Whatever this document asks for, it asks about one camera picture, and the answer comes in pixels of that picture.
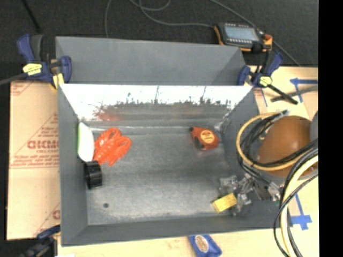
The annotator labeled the brown cardboard board red print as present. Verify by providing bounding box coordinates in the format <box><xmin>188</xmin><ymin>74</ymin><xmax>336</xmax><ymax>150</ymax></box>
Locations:
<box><xmin>6</xmin><ymin>80</ymin><xmax>62</xmax><ymax>241</ymax></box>

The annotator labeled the orange tape measure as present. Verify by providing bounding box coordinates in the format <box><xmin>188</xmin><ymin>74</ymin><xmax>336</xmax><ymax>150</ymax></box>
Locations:
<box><xmin>189</xmin><ymin>126</ymin><xmax>220</xmax><ymax>152</ymax></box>

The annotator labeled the orange coiled cord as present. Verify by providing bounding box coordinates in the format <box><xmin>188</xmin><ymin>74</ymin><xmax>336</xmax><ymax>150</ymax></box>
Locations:
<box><xmin>92</xmin><ymin>127</ymin><xmax>133</xmax><ymax>167</ymax></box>

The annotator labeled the black cylindrical roll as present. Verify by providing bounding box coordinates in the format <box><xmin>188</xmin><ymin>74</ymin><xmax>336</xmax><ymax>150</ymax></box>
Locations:
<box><xmin>83</xmin><ymin>160</ymin><xmax>103</xmax><ymax>190</ymax></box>

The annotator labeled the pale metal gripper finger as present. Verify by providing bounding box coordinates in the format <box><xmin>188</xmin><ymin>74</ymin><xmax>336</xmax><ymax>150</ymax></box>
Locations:
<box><xmin>219</xmin><ymin>175</ymin><xmax>249</xmax><ymax>194</ymax></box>
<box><xmin>231</xmin><ymin>192</ymin><xmax>253</xmax><ymax>216</ymax></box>

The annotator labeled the yellow flat block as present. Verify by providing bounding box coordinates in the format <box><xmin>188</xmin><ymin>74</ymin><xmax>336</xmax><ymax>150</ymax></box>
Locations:
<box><xmin>212</xmin><ymin>192</ymin><xmax>238</xmax><ymax>214</ymax></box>

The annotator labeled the grey metal bin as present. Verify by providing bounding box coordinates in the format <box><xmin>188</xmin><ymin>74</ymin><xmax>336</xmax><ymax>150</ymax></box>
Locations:
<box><xmin>55</xmin><ymin>36</ymin><xmax>281</xmax><ymax>246</ymax></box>

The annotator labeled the white and green oval object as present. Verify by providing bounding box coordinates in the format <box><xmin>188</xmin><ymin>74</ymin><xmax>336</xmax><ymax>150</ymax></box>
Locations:
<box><xmin>77</xmin><ymin>122</ymin><xmax>95</xmax><ymax>162</ymax></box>

